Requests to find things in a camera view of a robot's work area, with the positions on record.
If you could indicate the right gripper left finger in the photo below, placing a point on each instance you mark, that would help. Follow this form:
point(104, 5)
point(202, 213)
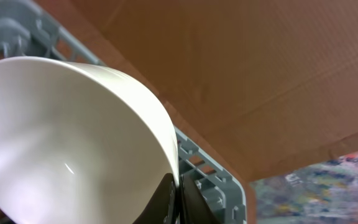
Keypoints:
point(161, 207)

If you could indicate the brown cardboard sheet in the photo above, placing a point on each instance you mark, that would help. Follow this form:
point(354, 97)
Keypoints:
point(272, 85)

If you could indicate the white bowl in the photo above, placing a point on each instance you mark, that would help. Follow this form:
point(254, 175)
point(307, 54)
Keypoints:
point(79, 143)

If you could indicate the colourful painted surface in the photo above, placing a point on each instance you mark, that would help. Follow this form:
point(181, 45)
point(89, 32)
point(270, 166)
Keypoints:
point(326, 192)

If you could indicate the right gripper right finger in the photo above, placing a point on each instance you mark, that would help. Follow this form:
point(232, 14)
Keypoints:
point(193, 207)

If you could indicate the grey dish rack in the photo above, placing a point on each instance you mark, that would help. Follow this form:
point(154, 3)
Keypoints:
point(27, 30)

